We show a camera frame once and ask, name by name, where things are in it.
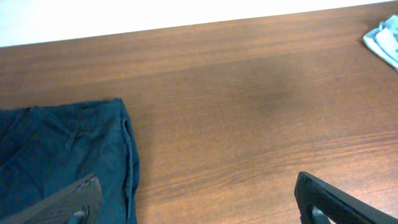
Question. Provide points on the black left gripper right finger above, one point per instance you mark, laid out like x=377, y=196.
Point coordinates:
x=320, y=202

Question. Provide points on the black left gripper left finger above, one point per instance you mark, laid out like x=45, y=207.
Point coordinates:
x=79, y=203

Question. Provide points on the light blue shirt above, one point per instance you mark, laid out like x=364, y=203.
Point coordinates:
x=383, y=41

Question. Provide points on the navy blue shorts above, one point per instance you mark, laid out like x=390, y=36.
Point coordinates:
x=45, y=149

